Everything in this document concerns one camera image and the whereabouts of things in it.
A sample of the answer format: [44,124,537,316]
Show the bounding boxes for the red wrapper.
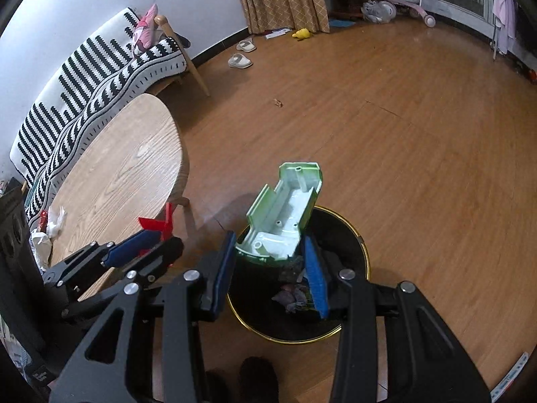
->
[138,202,175,240]

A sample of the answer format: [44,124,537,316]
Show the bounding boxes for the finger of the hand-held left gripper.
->
[62,237,184,319]
[42,230,164,289]

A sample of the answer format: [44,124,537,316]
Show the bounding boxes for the beige patterned curtain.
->
[230,0,331,35]

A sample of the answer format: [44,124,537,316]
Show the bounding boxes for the black bin with gold rim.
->
[227,206,371,343]

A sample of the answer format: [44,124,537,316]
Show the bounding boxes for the grey toy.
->
[361,0,397,24]

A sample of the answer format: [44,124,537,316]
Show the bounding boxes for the dark patterned crumpled wrapper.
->
[272,283,309,315]

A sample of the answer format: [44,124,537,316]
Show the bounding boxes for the pink hanging clothes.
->
[492,0,518,57]

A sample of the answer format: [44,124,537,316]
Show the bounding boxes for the pink kids tricycle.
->
[375,0,437,27]

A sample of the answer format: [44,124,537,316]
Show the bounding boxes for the black white striped sofa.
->
[9,7,187,223]

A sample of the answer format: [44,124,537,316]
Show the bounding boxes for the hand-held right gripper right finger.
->
[304,235,491,403]

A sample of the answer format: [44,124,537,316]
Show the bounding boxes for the pink cartoon cushion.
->
[133,3,162,55]

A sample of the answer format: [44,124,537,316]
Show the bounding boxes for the crumpled white paper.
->
[29,233,53,271]

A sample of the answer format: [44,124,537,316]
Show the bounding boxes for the white crumpled tissue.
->
[45,207,68,238]

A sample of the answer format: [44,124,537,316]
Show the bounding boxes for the blue white paper strip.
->
[491,350,530,395]

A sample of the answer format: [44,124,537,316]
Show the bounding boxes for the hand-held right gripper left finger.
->
[49,231,237,403]

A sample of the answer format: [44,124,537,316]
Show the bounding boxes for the green plastic toy shell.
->
[235,162,325,261]

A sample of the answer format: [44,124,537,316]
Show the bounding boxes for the person's dark slipper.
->
[205,369,229,403]
[239,357,280,403]

